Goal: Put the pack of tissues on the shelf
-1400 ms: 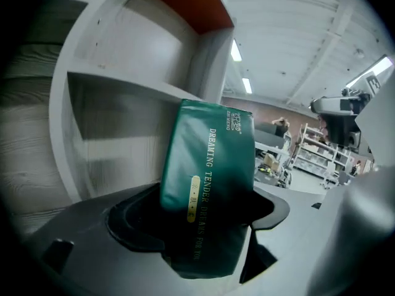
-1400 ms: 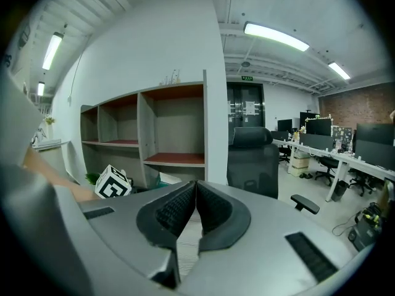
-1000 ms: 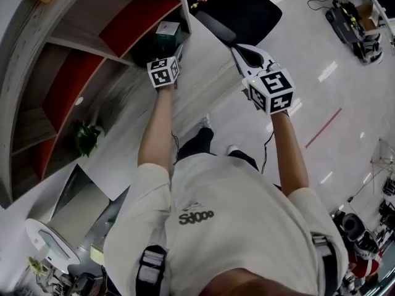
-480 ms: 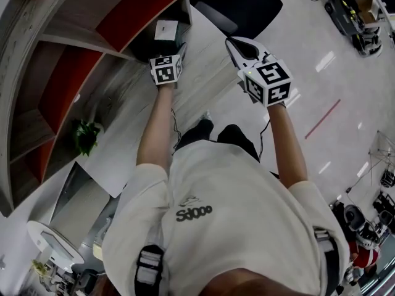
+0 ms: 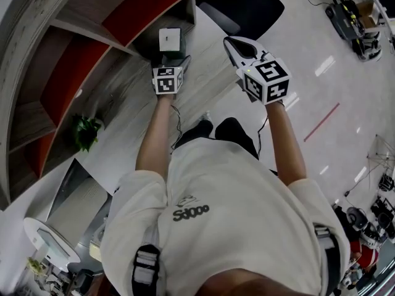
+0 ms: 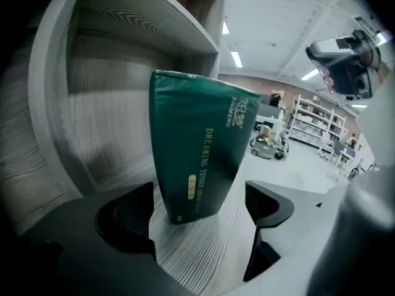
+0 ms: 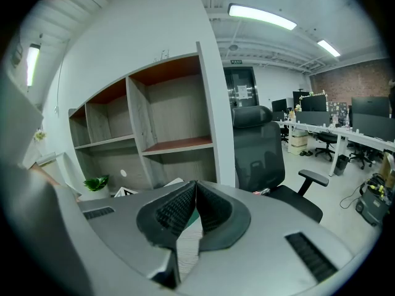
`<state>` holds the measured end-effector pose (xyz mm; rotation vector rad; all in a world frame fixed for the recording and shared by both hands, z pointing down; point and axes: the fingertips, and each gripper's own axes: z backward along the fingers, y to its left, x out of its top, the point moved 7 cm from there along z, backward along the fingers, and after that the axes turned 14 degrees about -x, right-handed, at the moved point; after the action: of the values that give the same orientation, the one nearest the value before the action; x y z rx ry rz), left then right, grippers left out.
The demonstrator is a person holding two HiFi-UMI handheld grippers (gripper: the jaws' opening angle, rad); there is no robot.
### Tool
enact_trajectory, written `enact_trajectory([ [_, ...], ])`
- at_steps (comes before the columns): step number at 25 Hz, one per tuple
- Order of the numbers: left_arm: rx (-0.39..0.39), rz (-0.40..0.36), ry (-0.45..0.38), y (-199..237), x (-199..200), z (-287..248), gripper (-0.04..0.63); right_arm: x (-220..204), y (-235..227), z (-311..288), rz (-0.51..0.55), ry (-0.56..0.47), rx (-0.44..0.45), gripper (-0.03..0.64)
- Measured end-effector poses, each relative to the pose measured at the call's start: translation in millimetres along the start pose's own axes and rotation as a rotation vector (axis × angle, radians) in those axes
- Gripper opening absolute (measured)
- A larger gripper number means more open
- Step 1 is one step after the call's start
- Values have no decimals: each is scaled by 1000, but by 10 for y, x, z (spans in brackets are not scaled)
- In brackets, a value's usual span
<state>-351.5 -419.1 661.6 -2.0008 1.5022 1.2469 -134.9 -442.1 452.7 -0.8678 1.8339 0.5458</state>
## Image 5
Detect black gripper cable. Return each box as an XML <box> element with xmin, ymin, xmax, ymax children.
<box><xmin>257</xmin><ymin>115</ymin><xmax>269</xmax><ymax>160</ymax></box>
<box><xmin>170</xmin><ymin>105</ymin><xmax>183</xmax><ymax>149</ymax></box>

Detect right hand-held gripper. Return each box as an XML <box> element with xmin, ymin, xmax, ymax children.
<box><xmin>223</xmin><ymin>36</ymin><xmax>293</xmax><ymax>105</ymax></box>

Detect black office chair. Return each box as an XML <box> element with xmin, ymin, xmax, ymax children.
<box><xmin>196</xmin><ymin>0</ymin><xmax>293</xmax><ymax>40</ymax></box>

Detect person's black trousers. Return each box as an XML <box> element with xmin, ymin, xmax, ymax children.
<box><xmin>174</xmin><ymin>117</ymin><xmax>259</xmax><ymax>160</ymax></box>

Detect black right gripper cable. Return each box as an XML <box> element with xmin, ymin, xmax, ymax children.
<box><xmin>257</xmin><ymin>115</ymin><xmax>269</xmax><ymax>160</ymax></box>

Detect person's white t-shirt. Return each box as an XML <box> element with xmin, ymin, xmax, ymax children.
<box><xmin>100</xmin><ymin>139</ymin><xmax>351</xmax><ymax>296</ymax></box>

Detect grey and yellow floor machine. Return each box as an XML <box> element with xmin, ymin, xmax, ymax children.
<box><xmin>325</xmin><ymin>0</ymin><xmax>383</xmax><ymax>62</ymax></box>

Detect grey headset device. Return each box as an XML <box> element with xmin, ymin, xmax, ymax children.
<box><xmin>346</xmin><ymin>207</ymin><xmax>368</xmax><ymax>231</ymax></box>

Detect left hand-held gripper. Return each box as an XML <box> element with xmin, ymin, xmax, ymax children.
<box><xmin>152</xmin><ymin>55</ymin><xmax>192</xmax><ymax>95</ymax></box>

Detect black and white harness strap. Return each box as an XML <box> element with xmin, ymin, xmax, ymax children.
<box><xmin>313</xmin><ymin>223</ymin><xmax>342</xmax><ymax>296</ymax></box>
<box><xmin>131</xmin><ymin>244</ymin><xmax>162</xmax><ymax>296</ymax></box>

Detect white ribbed side table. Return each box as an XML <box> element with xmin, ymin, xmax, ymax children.
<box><xmin>23</xmin><ymin>217</ymin><xmax>82</xmax><ymax>271</ymax></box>

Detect small pale plant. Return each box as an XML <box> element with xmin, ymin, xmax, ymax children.
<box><xmin>27</xmin><ymin>257</ymin><xmax>43</xmax><ymax>273</ymax></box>

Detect red plastic item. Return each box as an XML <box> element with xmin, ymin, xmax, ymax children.
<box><xmin>349</xmin><ymin>240</ymin><xmax>380</xmax><ymax>271</ymax></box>

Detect red floor tape strip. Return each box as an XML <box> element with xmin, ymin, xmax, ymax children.
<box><xmin>304</xmin><ymin>102</ymin><xmax>341</xmax><ymax>143</ymax></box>

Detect person's left forearm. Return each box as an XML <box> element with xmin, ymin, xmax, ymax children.
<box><xmin>135</xmin><ymin>94</ymin><xmax>174</xmax><ymax>182</ymax></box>

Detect grey tablet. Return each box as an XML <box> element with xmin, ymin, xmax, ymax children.
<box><xmin>36</xmin><ymin>228</ymin><xmax>72</xmax><ymax>258</ymax></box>

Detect green white box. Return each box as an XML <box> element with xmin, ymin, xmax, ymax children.
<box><xmin>159</xmin><ymin>27</ymin><xmax>187</xmax><ymax>60</ymax></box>

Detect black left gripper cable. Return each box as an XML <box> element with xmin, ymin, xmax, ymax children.
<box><xmin>170</xmin><ymin>105</ymin><xmax>183</xmax><ymax>149</ymax></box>

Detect brown cardboard box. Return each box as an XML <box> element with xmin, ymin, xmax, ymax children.
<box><xmin>356</xmin><ymin>1</ymin><xmax>376</xmax><ymax>27</ymax></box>

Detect person's right forearm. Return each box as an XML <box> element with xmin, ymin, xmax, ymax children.
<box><xmin>265</xmin><ymin>101</ymin><xmax>308</xmax><ymax>186</ymax></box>

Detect person's chin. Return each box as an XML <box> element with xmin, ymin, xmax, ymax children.
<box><xmin>200</xmin><ymin>268</ymin><xmax>313</xmax><ymax>296</ymax></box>

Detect thin metal tripod stand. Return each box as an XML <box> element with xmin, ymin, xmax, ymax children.
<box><xmin>366</xmin><ymin>134</ymin><xmax>395</xmax><ymax>179</ymax></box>

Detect small green potted plant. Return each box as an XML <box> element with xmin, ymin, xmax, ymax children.
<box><xmin>71</xmin><ymin>114</ymin><xmax>102</xmax><ymax>153</ymax></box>

